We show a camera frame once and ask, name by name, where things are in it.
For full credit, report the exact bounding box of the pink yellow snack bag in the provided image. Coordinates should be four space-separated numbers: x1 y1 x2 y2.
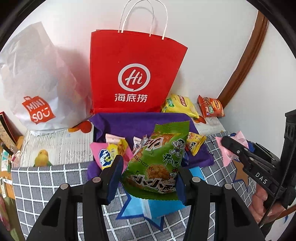
90 139 133 170

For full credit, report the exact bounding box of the green noodle snack packet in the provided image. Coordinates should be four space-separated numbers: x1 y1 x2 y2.
120 121 190 201

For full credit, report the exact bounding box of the yellow triangular snack packet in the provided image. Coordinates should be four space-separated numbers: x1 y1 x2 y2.
186 132 206 156

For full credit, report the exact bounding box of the pale pink pastry packet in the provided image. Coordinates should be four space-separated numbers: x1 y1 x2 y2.
105 133 125 145

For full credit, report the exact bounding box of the pink white candy packet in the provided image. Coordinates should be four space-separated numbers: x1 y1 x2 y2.
132 135 148 156

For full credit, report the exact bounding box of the pink peach candy packet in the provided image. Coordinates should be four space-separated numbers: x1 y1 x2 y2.
215 131 249 167

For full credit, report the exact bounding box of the person's right hand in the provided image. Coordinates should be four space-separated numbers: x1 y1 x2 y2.
248 184 285 223

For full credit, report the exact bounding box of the blue tissue pack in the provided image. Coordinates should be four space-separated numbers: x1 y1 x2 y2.
121 166 205 219

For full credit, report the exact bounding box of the purple towel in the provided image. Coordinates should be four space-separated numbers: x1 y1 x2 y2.
87 113 214 180

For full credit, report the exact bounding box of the yellow chips bag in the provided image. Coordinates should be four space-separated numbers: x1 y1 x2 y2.
161 94 199 118

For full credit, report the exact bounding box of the orange chips bag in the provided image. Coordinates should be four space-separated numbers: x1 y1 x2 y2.
198 96 225 118

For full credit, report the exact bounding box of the grey checkered tablecloth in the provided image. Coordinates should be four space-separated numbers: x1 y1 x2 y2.
11 132 256 240

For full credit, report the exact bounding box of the red paper shopping bag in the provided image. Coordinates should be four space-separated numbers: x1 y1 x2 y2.
89 0 188 115

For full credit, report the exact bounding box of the brown patterned box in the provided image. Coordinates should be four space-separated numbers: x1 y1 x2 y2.
1 111 24 156

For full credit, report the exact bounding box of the white plastic Miniso bag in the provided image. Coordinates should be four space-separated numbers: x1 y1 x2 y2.
1 22 92 136

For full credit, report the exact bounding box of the brown wooden door frame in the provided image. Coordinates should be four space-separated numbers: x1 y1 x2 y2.
218 11 269 108

